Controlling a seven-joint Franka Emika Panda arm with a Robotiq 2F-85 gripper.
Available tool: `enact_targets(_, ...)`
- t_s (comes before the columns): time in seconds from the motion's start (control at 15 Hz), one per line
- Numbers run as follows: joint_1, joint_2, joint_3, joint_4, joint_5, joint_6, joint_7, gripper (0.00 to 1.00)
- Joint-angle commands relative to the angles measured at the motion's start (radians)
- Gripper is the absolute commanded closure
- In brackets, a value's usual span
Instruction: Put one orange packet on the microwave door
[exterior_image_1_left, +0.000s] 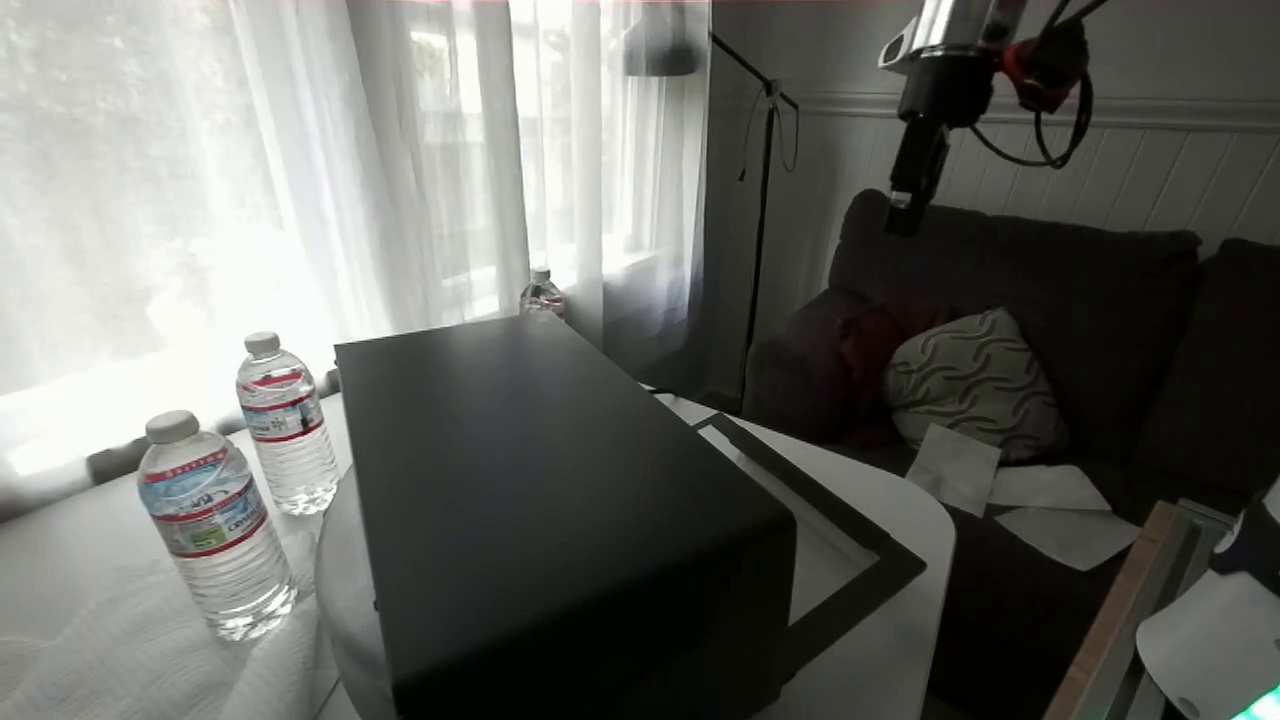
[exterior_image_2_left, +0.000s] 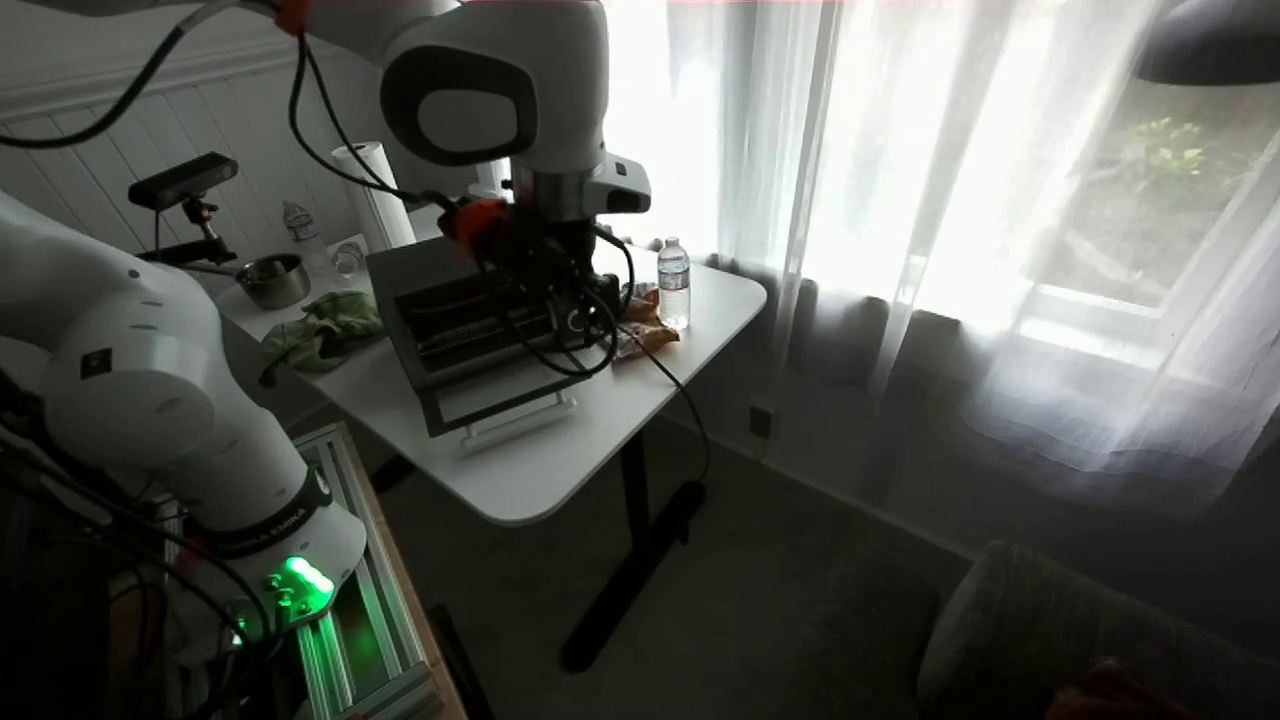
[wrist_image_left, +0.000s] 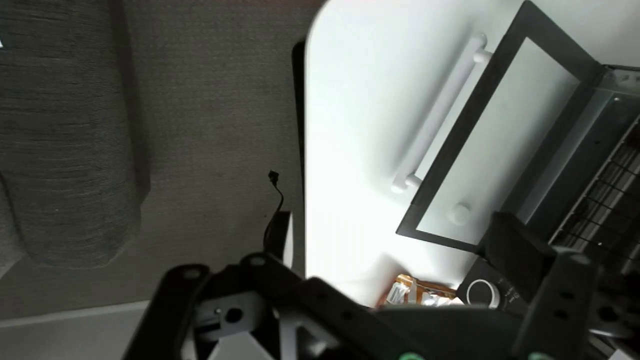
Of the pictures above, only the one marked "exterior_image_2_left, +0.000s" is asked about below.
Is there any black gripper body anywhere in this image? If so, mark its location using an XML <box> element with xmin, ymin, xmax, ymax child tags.
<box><xmin>501</xmin><ymin>206</ymin><xmax>633</xmax><ymax>380</ymax></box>

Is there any orange snack packet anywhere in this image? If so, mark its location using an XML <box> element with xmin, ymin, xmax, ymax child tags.
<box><xmin>610</xmin><ymin>316</ymin><xmax>678</xmax><ymax>358</ymax></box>
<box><xmin>620</xmin><ymin>278</ymin><xmax>669</xmax><ymax>328</ymax></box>

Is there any glass toaster oven door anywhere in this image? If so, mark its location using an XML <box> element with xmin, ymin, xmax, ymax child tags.
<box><xmin>420</xmin><ymin>347</ymin><xmax>601</xmax><ymax>453</ymax></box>

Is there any clear plastic water bottle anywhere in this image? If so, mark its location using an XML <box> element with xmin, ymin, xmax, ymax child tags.
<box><xmin>651</xmin><ymin>234</ymin><xmax>697</xmax><ymax>340</ymax></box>

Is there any grey toaster oven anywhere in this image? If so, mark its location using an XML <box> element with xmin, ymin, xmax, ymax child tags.
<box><xmin>369</xmin><ymin>233</ymin><xmax>608</xmax><ymax>404</ymax></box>

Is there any white paper towel roll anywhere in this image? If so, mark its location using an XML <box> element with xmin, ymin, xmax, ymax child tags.
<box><xmin>329</xmin><ymin>138</ymin><xmax>420</xmax><ymax>257</ymax></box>

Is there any green cloth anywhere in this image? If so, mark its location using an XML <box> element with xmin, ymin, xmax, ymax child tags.
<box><xmin>254</xmin><ymin>288</ymin><xmax>393</xmax><ymax>384</ymax></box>

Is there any black table leg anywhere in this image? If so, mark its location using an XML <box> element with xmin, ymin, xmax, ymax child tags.
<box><xmin>556</xmin><ymin>429</ymin><xmax>710</xmax><ymax>675</ymax></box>

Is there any metal bowl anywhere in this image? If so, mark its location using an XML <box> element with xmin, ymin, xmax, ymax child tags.
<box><xmin>230</xmin><ymin>247</ymin><xmax>316</xmax><ymax>310</ymax></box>

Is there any white sheer curtain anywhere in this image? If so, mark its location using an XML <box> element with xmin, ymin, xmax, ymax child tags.
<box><xmin>603</xmin><ymin>0</ymin><xmax>1280</xmax><ymax>517</ymax></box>

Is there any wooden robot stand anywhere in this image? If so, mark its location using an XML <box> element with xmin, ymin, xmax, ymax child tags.
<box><xmin>283</xmin><ymin>418</ymin><xmax>472</xmax><ymax>720</ymax></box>

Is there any grey armchair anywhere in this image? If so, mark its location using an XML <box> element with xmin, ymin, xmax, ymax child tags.
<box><xmin>912</xmin><ymin>534</ymin><xmax>1280</xmax><ymax>720</ymax></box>

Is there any dark lamp shade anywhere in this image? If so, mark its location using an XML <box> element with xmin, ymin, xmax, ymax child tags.
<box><xmin>1132</xmin><ymin>0</ymin><xmax>1280</xmax><ymax>92</ymax></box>

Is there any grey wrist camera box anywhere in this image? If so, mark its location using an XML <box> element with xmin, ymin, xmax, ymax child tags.
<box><xmin>584</xmin><ymin>146</ymin><xmax>655</xmax><ymax>218</ymax></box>

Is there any black oven power cord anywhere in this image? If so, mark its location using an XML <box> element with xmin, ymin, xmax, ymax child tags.
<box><xmin>637</xmin><ymin>335</ymin><xmax>717</xmax><ymax>487</ymax></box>

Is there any black camera on tripod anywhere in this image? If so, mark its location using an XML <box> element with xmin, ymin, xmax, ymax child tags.
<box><xmin>123</xmin><ymin>146</ymin><xmax>245</xmax><ymax>273</ymax></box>

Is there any window with white frame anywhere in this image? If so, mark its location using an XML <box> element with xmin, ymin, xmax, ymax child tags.
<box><xmin>1025</xmin><ymin>71</ymin><xmax>1280</xmax><ymax>362</ymax></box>

